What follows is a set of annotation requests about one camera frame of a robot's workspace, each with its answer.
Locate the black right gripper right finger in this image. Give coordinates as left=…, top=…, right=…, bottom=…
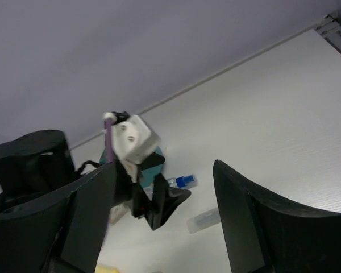
left=213, top=160, right=341, bottom=272

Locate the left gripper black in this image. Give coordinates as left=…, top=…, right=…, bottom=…
left=113, top=153, right=191, bottom=230

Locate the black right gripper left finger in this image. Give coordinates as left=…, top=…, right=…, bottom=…
left=0, top=164, right=116, bottom=272

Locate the clear spray bottle blue cap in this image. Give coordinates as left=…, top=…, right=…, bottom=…
left=143, top=173, right=198, bottom=200

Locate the clear orange-tipped highlighter body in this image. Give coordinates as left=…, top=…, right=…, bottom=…
left=186, top=208, right=221, bottom=234

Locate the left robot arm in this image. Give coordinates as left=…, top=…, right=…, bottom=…
left=0, top=130, right=191, bottom=230

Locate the teal round compartment organizer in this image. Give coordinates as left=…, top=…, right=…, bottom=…
left=99, top=146, right=165, bottom=188

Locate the white eraser in sleeve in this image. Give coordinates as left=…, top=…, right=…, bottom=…
left=109, top=204, right=128, bottom=225

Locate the yellow highlighter body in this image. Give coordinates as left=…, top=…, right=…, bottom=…
left=95, top=264, right=120, bottom=273

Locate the metal rail table edge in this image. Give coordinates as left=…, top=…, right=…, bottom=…
left=70, top=13, right=341, bottom=150

